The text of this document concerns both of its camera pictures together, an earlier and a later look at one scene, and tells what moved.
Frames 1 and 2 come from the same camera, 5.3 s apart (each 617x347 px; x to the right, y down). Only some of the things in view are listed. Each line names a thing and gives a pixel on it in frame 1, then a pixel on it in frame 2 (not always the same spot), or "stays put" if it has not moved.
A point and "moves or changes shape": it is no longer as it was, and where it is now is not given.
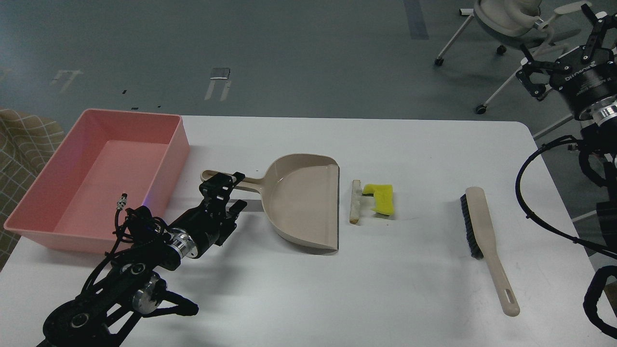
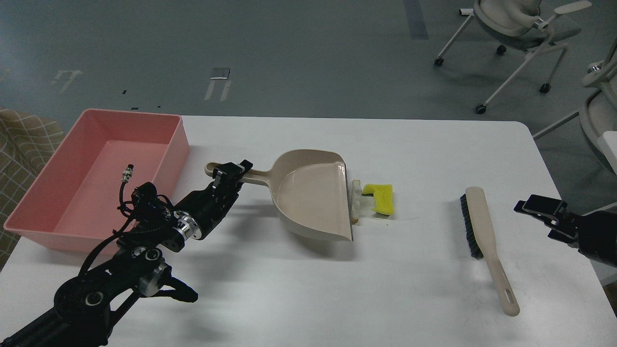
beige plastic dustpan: [301, 196] moves or changes shape
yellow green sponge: [383, 195] stays put
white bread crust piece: [355, 201] stays put
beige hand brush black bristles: [482, 246] stays put
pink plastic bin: [113, 160] stays put
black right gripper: [588, 82] to [552, 210]
